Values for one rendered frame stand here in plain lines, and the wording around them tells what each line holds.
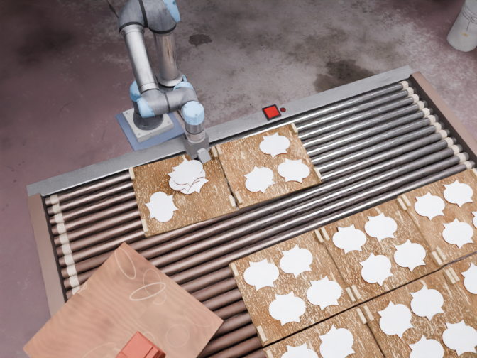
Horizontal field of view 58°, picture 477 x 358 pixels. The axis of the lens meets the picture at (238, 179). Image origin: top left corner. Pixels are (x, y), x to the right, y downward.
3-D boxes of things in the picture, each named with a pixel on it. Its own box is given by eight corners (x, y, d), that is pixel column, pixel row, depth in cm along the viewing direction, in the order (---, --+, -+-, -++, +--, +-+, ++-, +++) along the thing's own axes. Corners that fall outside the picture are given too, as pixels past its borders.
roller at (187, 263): (71, 303, 174) (67, 300, 169) (460, 154, 217) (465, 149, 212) (74, 315, 171) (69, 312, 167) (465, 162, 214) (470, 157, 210)
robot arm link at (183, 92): (162, 84, 161) (170, 106, 156) (192, 77, 163) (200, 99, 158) (165, 98, 168) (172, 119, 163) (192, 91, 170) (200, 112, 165)
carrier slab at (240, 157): (214, 147, 208) (214, 145, 206) (291, 125, 216) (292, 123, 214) (239, 209, 192) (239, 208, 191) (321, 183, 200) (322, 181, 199)
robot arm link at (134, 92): (130, 99, 210) (125, 78, 198) (157, 93, 212) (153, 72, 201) (135, 116, 203) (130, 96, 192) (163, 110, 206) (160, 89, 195)
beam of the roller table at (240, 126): (30, 191, 200) (25, 185, 194) (404, 72, 246) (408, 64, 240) (34, 206, 196) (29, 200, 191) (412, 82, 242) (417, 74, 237)
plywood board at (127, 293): (23, 349, 151) (22, 348, 150) (124, 243, 172) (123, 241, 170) (127, 449, 138) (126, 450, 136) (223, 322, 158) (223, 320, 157)
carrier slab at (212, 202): (129, 170, 200) (128, 168, 198) (214, 148, 207) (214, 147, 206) (145, 238, 184) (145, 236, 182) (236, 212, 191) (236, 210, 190)
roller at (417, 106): (54, 229, 189) (50, 224, 185) (420, 103, 232) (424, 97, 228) (56, 239, 187) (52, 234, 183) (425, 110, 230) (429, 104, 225)
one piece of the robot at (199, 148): (195, 150, 160) (197, 172, 175) (216, 140, 163) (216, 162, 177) (179, 128, 165) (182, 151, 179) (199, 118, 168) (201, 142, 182)
